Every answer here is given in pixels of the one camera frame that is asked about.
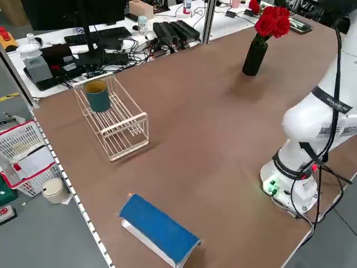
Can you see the black vase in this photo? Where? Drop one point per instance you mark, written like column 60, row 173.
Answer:
column 254, row 60

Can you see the red flower bunch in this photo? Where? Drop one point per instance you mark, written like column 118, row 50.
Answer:
column 273, row 23

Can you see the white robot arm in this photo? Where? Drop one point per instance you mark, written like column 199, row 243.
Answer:
column 304, row 123

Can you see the teal cup yellow inside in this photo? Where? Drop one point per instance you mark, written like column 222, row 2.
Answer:
column 98, row 100

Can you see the blue towel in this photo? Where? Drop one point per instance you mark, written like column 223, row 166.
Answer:
column 156, row 223

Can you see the black power adapter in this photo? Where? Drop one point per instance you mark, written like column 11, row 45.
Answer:
column 164, row 32
column 185, row 29

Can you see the clear bottle pale cap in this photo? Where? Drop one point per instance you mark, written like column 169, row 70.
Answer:
column 142, row 25

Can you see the black keyboard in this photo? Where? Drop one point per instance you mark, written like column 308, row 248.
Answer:
column 111, row 33

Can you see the bottle with red label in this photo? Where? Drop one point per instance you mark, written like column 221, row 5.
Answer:
column 187, row 8

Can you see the cardboard box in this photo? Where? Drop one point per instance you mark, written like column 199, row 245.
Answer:
column 140, row 9

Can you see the small white bin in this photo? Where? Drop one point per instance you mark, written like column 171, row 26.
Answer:
column 54, row 192

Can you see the pink cup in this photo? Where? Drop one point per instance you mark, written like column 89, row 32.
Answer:
column 235, row 3

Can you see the small red ornament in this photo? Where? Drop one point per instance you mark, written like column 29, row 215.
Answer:
column 254, row 5

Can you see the grey box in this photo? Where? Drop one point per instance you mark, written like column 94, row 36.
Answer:
column 37, row 69

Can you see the white basket red rim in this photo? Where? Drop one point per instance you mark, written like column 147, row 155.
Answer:
column 16, row 139

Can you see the black computer monitor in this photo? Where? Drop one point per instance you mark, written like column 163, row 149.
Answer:
column 69, row 14

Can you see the green box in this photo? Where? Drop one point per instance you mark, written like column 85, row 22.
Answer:
column 7, row 194

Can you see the red emergency stop button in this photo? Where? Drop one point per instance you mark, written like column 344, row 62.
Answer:
column 5, row 213

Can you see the aluminium frame post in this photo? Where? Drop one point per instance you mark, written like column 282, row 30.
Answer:
column 209, row 22

